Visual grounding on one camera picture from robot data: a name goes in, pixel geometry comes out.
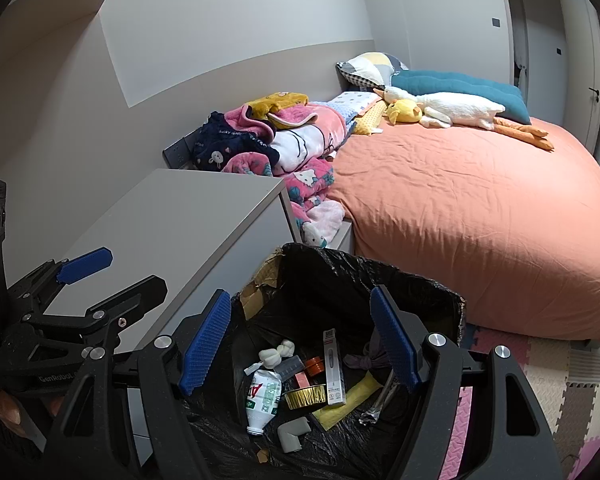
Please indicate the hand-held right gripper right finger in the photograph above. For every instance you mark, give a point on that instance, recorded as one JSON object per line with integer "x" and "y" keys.
{"x": 395, "y": 345}

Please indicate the grey door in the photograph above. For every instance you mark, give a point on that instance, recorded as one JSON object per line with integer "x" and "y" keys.
{"x": 535, "y": 60}

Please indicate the white goose plush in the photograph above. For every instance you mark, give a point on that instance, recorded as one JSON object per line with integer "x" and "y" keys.
{"x": 455, "y": 107}

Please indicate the person's left hand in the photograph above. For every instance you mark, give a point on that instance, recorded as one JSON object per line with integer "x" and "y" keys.
{"x": 10, "y": 410}

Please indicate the silver foil wrapper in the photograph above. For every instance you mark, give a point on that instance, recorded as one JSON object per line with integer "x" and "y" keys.
{"x": 375, "y": 407}

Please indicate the pink cartoon blanket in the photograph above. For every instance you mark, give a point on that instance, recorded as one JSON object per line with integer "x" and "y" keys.
{"x": 300, "y": 145}

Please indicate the yellow dotted pillow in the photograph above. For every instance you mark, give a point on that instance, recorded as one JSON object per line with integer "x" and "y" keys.
{"x": 367, "y": 122}

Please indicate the small pink box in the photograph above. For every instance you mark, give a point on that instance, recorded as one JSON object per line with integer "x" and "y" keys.
{"x": 300, "y": 378}

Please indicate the yellow duck plush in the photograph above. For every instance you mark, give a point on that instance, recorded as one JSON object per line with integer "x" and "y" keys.
{"x": 405, "y": 111}

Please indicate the mustard yellow garment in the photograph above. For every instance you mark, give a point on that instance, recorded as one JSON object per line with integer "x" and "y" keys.
{"x": 280, "y": 101}

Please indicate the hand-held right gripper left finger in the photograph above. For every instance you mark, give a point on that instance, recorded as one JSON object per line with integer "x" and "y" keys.
{"x": 205, "y": 342}

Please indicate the white tissue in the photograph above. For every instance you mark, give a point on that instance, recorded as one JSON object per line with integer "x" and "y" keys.
{"x": 272, "y": 356}

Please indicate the teal cushion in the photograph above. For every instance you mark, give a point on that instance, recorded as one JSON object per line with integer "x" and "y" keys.
{"x": 455, "y": 82}

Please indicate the yellow packet with blue edge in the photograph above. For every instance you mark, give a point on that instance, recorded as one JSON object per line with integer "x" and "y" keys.
{"x": 350, "y": 400}

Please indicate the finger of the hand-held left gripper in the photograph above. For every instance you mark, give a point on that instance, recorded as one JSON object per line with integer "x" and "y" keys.
{"x": 140, "y": 292}
{"x": 85, "y": 265}

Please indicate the black socket panel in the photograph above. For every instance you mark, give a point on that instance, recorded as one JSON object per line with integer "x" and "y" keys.
{"x": 177, "y": 152}

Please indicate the orange ribbed cap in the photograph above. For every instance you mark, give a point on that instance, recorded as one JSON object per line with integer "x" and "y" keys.
{"x": 315, "y": 366}

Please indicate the pastel foam floor mat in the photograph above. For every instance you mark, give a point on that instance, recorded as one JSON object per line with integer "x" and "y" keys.
{"x": 580, "y": 400}

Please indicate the white dotted pillow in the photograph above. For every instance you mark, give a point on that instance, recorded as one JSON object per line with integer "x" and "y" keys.
{"x": 355, "y": 102}

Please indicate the grey pipe elbow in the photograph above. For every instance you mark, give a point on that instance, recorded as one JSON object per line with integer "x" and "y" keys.
{"x": 290, "y": 435}

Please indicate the purple plastic bag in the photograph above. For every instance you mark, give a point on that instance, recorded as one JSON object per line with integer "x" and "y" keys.
{"x": 365, "y": 360}

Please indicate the long white box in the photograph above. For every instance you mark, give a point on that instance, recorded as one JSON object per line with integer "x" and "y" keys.
{"x": 334, "y": 375}

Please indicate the cardboard box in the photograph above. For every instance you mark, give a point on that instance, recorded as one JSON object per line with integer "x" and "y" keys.
{"x": 260, "y": 275}

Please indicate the black plastic bin bag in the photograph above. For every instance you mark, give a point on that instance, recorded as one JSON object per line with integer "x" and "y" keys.
{"x": 330, "y": 280}

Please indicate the gold foil container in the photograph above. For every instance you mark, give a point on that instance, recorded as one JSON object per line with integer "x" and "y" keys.
{"x": 305, "y": 397}

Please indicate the small white tube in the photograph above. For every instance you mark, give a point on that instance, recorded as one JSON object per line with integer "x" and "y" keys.
{"x": 250, "y": 369}

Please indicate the checkered patchwork pillow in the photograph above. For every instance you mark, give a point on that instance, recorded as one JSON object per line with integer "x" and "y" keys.
{"x": 370, "y": 67}

